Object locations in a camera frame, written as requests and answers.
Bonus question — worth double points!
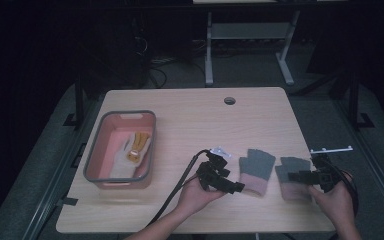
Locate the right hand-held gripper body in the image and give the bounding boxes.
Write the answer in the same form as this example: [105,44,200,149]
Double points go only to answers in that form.
[309,145,354,194]

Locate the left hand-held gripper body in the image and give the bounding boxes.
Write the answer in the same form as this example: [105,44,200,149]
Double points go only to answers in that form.
[196,146,233,193]

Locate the gray and pink fingerless glove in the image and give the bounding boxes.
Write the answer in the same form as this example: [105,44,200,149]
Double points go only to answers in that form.
[274,156,313,202]
[238,148,277,198]

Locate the beige glove with bear face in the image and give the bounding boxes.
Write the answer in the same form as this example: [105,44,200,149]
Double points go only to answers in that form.
[109,131,152,180]

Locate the pink basin with gray rim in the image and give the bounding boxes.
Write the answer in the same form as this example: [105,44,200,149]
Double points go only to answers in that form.
[83,110,157,190]

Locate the person's left hand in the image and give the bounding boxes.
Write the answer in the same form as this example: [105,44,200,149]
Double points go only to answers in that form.
[176,179,226,218]

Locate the person's right hand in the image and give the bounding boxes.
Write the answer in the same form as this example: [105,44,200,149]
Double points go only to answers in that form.
[308,172,356,231]

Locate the black tape strip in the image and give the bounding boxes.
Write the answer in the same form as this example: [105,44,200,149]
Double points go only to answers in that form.
[56,196,80,207]

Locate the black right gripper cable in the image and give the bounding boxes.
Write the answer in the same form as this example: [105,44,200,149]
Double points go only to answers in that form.
[328,161,360,218]

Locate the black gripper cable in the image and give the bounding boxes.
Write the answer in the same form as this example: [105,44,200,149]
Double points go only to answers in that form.
[328,161,360,218]
[145,149,212,228]

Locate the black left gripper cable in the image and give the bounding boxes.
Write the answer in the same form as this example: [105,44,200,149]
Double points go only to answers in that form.
[145,149,212,228]

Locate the black stand post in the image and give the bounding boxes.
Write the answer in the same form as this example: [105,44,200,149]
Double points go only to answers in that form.
[346,68,376,132]
[63,71,86,129]

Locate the cables on floor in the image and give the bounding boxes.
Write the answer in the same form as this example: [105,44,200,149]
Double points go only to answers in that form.
[148,57,169,88]

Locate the white metal table frame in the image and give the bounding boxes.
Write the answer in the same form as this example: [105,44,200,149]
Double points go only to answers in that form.
[204,9,301,86]

